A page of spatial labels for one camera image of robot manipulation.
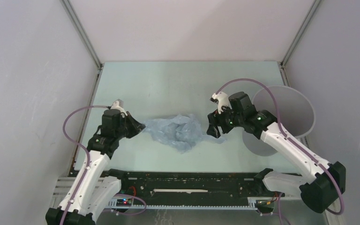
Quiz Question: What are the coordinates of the left aluminium frame post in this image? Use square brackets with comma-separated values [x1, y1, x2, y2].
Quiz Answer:
[60, 0, 103, 70]

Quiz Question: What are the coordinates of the aluminium frame post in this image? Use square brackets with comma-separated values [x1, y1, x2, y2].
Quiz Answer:
[60, 0, 103, 70]
[280, 0, 323, 68]

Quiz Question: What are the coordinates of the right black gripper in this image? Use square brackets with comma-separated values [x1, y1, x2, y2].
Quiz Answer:
[206, 102, 244, 139]

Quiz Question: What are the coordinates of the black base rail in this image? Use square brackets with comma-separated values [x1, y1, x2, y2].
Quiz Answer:
[100, 169, 277, 206]

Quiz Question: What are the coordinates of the right aluminium frame post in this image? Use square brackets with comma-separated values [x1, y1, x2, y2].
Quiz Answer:
[280, 0, 323, 68]

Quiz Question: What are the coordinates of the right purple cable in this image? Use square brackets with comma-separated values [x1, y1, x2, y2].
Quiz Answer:
[216, 78, 345, 216]

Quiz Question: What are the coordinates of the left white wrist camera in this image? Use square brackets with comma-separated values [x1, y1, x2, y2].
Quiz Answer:
[110, 99, 128, 118]

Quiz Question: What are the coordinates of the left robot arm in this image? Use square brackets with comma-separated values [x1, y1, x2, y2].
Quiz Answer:
[45, 105, 145, 225]

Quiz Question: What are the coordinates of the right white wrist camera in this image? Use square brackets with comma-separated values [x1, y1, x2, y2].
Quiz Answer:
[210, 91, 230, 114]

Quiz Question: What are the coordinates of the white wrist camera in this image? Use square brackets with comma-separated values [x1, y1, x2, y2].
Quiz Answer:
[110, 99, 128, 118]
[210, 91, 230, 114]

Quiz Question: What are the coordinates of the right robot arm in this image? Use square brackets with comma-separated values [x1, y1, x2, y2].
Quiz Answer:
[207, 92, 346, 213]

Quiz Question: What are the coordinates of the blue plastic trash bag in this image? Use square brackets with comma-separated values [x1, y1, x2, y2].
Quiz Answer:
[143, 114, 227, 153]

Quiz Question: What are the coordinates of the white cable duct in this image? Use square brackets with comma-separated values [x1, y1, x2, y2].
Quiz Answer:
[103, 198, 261, 211]

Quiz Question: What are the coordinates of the grey trash bin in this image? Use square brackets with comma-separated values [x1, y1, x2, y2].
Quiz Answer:
[242, 85, 316, 157]

